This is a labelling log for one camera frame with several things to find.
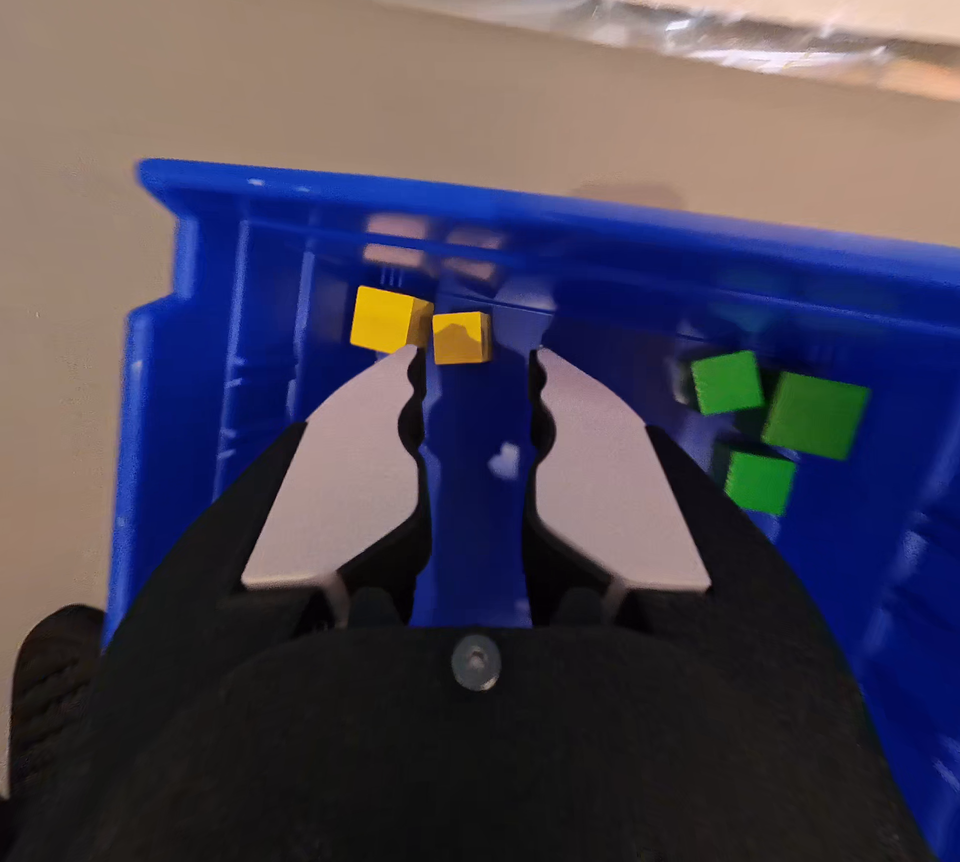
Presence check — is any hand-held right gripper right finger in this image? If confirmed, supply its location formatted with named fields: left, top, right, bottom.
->
left=525, top=347, right=714, bottom=629

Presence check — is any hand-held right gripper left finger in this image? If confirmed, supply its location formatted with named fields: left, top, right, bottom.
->
left=240, top=345, right=432, bottom=629

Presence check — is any green wooden cube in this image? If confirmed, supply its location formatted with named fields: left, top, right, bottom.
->
left=761, top=371, right=873, bottom=462
left=722, top=450, right=798, bottom=518
left=686, top=350, right=766, bottom=417

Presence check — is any yellow wooden cube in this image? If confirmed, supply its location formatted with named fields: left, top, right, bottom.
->
left=348, top=285, right=435, bottom=355
left=431, top=311, right=494, bottom=366

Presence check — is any blue plastic bin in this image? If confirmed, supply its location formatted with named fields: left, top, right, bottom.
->
left=101, top=157, right=960, bottom=862

